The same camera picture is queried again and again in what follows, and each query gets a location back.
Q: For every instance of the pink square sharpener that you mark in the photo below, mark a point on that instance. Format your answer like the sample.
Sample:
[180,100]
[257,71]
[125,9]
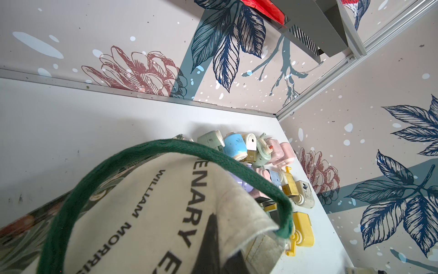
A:
[289,155]

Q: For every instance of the yellow black square sharpener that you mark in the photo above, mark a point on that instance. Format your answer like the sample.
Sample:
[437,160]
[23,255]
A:
[289,186]

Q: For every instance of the black wall basket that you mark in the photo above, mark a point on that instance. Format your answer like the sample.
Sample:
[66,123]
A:
[316,27]

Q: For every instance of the cream white sharpener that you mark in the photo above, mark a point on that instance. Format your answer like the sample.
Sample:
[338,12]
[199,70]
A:
[305,197]

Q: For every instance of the purple sharpener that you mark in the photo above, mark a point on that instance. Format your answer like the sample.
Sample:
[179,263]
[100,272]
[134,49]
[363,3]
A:
[246,186]

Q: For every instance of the bright yellow sharpener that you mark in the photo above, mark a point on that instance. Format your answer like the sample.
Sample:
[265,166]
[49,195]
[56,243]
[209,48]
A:
[303,235]

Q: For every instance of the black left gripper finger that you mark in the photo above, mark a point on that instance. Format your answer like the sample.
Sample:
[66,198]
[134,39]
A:
[208,261]

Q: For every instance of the pale green sharpener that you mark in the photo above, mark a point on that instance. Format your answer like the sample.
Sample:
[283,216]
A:
[264,151]

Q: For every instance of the canvas tote bag green handles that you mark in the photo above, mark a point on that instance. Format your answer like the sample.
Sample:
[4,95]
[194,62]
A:
[145,211]

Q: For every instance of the grey blue sharpener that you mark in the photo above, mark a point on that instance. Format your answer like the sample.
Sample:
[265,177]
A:
[278,178]

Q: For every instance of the red cassava chips bag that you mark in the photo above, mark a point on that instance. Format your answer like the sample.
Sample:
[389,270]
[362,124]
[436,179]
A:
[267,8]

